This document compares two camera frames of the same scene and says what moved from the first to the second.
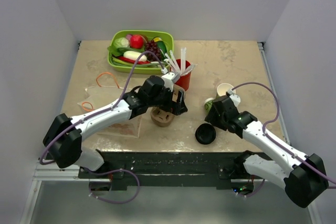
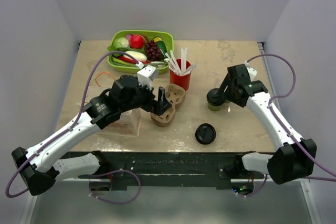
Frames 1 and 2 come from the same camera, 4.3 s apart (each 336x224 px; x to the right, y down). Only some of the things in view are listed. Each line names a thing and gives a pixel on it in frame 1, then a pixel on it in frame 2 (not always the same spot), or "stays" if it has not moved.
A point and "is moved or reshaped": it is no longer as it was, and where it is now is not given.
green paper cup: (207, 106) is moved or reshaped
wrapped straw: (189, 68) stays
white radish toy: (134, 55) stays
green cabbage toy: (121, 42) stays
